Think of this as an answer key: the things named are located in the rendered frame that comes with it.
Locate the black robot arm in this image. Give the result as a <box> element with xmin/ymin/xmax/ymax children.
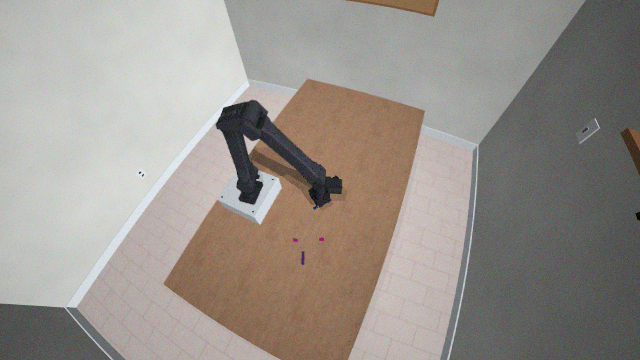
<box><xmin>216</xmin><ymin>100</ymin><xmax>342</xmax><ymax>205</ymax></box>

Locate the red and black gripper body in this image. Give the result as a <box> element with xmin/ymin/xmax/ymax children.
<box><xmin>308</xmin><ymin>188</ymin><xmax>331</xmax><ymax>208</ymax></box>

